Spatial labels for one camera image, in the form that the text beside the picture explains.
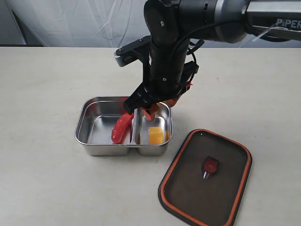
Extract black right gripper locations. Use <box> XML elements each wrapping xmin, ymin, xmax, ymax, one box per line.
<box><xmin>124</xmin><ymin>36</ymin><xmax>199</xmax><ymax>121</ymax></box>

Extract yellow cheese wedge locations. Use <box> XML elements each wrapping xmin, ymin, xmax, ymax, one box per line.
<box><xmin>148</xmin><ymin>127</ymin><xmax>170</xmax><ymax>145</ymax></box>

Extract red sausage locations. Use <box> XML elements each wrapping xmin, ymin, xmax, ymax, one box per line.
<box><xmin>111</xmin><ymin>113</ymin><xmax>134</xmax><ymax>144</ymax></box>

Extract dark lid with orange seal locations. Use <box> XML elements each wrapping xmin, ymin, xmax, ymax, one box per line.
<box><xmin>158</xmin><ymin>129</ymin><xmax>252</xmax><ymax>226</ymax></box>

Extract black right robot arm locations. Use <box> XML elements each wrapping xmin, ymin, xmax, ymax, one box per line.
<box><xmin>116</xmin><ymin>0</ymin><xmax>301</xmax><ymax>113</ymax></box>

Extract steel two-compartment lunch box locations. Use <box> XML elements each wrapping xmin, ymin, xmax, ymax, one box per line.
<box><xmin>75</xmin><ymin>97</ymin><xmax>173</xmax><ymax>156</ymax></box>

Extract white backdrop cloth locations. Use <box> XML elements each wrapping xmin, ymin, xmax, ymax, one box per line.
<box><xmin>4</xmin><ymin>0</ymin><xmax>301</xmax><ymax>48</ymax></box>

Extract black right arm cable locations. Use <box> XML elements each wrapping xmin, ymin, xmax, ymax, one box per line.
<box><xmin>170</xmin><ymin>20</ymin><xmax>245</xmax><ymax>95</ymax></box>

